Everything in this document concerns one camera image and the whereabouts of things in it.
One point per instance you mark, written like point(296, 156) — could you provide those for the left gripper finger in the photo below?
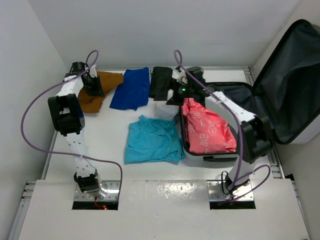
point(99, 92)
point(89, 91)

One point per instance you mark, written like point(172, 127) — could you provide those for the pink patterned garment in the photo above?
point(206, 131)

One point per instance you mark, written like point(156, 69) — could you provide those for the black folded pouch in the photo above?
point(160, 80)

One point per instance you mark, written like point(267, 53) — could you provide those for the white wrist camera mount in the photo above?
point(93, 72)
point(180, 76)

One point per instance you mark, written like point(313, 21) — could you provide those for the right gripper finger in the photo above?
point(175, 101)
point(161, 95)

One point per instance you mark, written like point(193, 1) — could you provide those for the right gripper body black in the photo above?
point(181, 91)

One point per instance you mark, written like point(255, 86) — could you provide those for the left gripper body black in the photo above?
point(92, 82)

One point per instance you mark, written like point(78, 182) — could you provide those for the open grey lined suitcase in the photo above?
point(287, 91)

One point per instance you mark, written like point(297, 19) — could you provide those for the mustard brown cloth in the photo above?
point(91, 104)

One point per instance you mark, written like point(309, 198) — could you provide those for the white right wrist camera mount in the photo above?
point(180, 76)

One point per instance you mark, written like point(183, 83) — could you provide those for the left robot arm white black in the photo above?
point(68, 119)

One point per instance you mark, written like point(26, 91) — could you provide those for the light blue t-shirt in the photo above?
point(152, 140)

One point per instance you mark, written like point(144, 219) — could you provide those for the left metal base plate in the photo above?
point(109, 193)

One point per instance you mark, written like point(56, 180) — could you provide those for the royal blue cloth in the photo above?
point(134, 91)

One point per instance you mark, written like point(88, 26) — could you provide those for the white drawstring bag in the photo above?
point(164, 111)

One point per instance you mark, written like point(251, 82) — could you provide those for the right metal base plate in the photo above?
point(216, 194)

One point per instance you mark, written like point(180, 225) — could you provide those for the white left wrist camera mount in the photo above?
point(93, 72)

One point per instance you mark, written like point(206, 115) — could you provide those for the metal base plate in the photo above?
point(109, 193)
point(216, 194)

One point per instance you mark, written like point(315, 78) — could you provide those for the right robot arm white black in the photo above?
point(254, 137)

